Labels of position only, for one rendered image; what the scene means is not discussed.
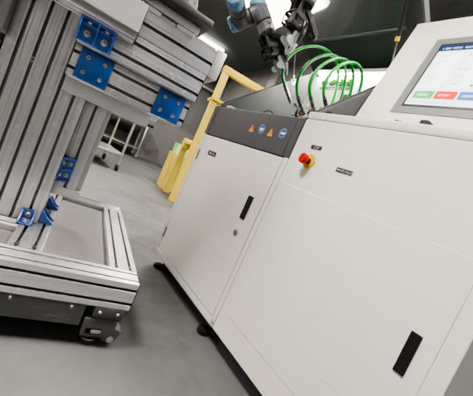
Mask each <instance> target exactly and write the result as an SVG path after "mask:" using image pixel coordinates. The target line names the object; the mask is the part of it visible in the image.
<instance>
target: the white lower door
mask: <svg viewBox="0 0 473 396"><path fill-rule="evenodd" d="M195 159H196V160H195V162H194V164H193V166H192V170H191V171H190V173H189V176H188V178H187V181H186V183H185V186H184V188H183V190H182V192H181V195H180V197H179V199H178V202H177V204H176V206H175V209H174V211H173V214H172V215H171V217H170V221H169V222H168V225H167V226H166V228H165V230H164V231H163V235H162V236H163V237H162V240H161V241H160V243H159V249H160V250H161V251H162V252H163V253H164V254H165V256H166V257H167V259H168V260H169V261H170V263H171V264H172V265H173V267H174V268H175V269H176V270H177V271H178V273H179V274H180V275H181V277H182V278H183V279H184V281H185V282H186V284H187V285H188V286H189V287H190V288H191V289H192V291H193V292H194V293H195V295H196V296H197V298H198V299H199V300H200V301H201V302H202V303H203V305H204V306H205V308H206V309H207V310H208V312H209V313H210V314H211V316H213V315H214V313H215V310H216V308H217V306H218V303H219V301H220V299H221V297H222V294H223V292H224V291H225V288H226V285H227V284H228V282H229V279H230V277H231V275H232V273H233V270H234V268H235V266H236V264H237V261H238V259H239V257H240V254H241V252H242V251H243V248H244V245H245V244H246V242H247V239H248V237H249V235H250V233H251V230H252V228H253V226H254V224H255V221H256V219H257V217H258V215H259V212H260V211H261V209H262V205H263V204H264V202H265V199H266V197H267V195H268V193H269V190H270V188H271V186H272V184H273V181H274V179H275V177H276V175H277V172H278V171H279V169H280V166H281V164H282V162H283V159H284V158H282V157H279V156H275V155H272V154H269V153H266V152H262V151H259V150H256V149H253V148H248V147H246V146H243V145H238V144H236V143H233V142H231V141H226V140H223V139H221V138H217V137H213V136H210V135H207V134H206V136H205V138H204V140H203V144H202V145H201V148H199V150H198V153H197V154H196V158H195Z"/></svg>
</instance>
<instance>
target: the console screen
mask: <svg viewBox="0 0 473 396"><path fill-rule="evenodd" d="M390 112H397V113H406V114H415V115H424V116H441V117H450V118H459V119H473V36H468V37H459V38H444V39H438V40H437V42H436V43H435V44H434V46H433V47H432V49H431V51H430V52H429V54H428V55H427V56H426V58H425V59H424V61H423V63H422V64H421V65H420V67H419V68H418V70H417V71H416V73H415V75H414V76H413V77H412V79H411V80H410V82H409V84H408V85H407V87H406V88H405V89H404V91H403V92H402V93H401V95H400V97H399V98H398V99H397V101H396V102H395V104H394V106H393V107H392V109H391V110H390Z"/></svg>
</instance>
